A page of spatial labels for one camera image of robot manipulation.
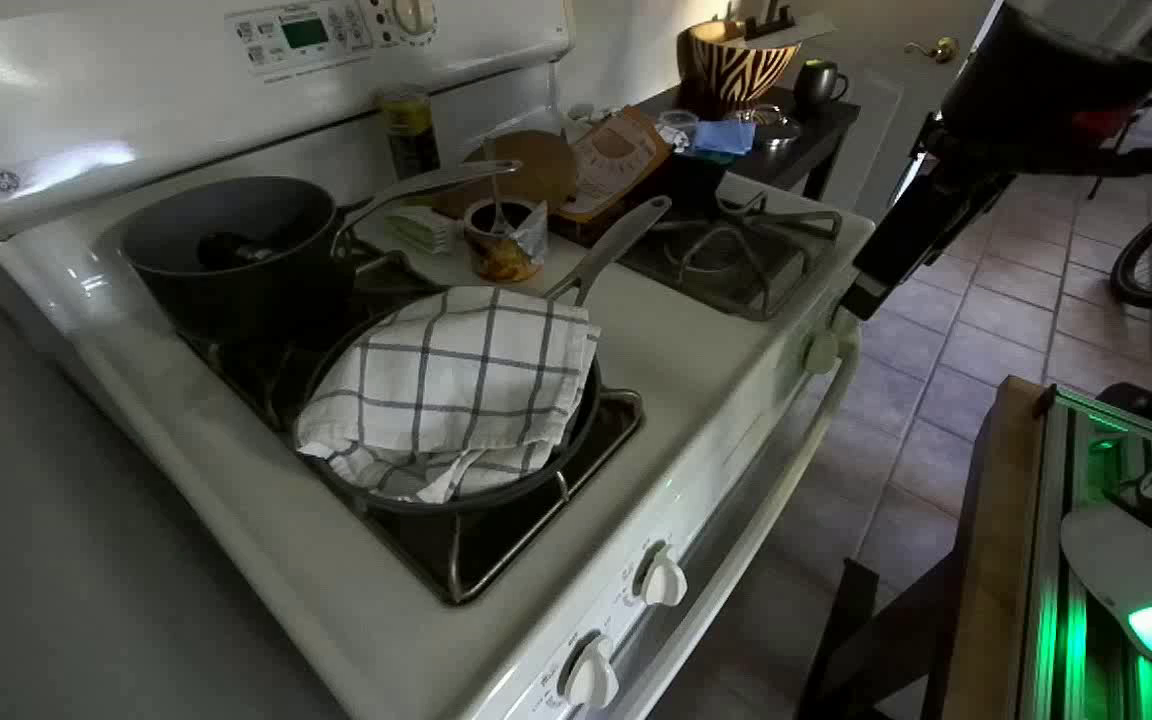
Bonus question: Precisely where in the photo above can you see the white checked dish towel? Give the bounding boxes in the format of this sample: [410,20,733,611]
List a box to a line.
[292,282,602,507]

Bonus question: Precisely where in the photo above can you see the zebra pattern basket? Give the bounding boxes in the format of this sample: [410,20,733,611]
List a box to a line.
[672,14,808,111]

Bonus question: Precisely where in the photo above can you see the wooden board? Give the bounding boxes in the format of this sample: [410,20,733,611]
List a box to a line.
[935,370,1054,720]

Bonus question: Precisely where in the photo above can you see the black stand legs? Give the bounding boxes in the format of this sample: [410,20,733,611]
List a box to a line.
[793,557,969,720]

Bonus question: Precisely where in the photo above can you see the black pot with silver handle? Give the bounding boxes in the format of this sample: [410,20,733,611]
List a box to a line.
[117,155,524,340]

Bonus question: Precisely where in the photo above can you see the small labelled jar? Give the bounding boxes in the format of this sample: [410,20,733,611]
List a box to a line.
[459,191,557,287]

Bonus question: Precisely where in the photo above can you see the blue cloth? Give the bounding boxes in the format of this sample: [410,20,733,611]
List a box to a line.
[684,114,759,163]

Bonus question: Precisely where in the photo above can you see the black mug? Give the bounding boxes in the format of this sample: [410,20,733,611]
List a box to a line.
[793,56,856,120]

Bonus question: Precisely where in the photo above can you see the white gas stove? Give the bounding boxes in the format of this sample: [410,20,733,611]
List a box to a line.
[0,0,881,720]

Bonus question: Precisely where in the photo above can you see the white oven door handle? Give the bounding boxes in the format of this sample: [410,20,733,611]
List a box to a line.
[606,352,862,720]

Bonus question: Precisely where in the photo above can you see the brown paper bag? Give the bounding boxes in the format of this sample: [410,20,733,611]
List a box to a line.
[550,103,675,231]

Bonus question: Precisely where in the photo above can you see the black side table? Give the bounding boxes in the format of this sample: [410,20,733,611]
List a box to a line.
[634,85,862,209]

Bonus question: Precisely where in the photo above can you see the bottle with yellow lid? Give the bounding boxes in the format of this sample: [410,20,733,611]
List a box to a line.
[379,86,442,181]

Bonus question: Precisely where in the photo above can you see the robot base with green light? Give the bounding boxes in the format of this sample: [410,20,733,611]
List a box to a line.
[1028,381,1152,720]

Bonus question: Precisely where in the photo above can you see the white spoon rest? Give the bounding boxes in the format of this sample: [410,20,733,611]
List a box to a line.
[355,194,468,273]

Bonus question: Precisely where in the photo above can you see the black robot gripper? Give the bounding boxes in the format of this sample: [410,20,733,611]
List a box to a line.
[840,114,1022,324]

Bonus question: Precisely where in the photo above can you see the white stove knob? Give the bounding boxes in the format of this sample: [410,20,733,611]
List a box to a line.
[798,328,846,377]
[829,297,868,340]
[557,628,622,711]
[631,538,697,611]

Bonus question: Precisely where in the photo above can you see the black frying pan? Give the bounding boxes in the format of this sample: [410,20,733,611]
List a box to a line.
[301,191,675,520]

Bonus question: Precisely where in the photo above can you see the clear glass bowl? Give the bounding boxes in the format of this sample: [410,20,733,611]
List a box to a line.
[733,98,802,153]

